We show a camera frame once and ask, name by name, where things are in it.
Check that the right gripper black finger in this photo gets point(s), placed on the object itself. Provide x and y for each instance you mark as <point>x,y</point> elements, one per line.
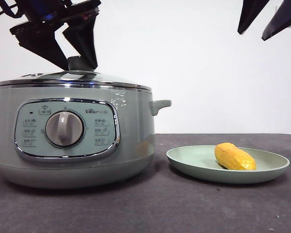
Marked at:
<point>281,21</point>
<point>249,14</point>

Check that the yellow corn cob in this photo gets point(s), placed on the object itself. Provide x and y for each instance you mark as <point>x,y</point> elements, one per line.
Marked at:
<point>232,156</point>

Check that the glass lid with round knob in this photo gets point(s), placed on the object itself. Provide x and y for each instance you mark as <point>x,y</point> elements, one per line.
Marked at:
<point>106,81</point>

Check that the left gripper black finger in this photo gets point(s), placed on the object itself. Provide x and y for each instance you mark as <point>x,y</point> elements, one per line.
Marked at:
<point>87,41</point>
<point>43,46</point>

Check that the pale green round plate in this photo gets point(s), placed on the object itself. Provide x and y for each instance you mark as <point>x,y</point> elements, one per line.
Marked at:
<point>194,160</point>

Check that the pale green electric steamer pot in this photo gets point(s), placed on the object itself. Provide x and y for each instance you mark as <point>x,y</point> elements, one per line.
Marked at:
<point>131,136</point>

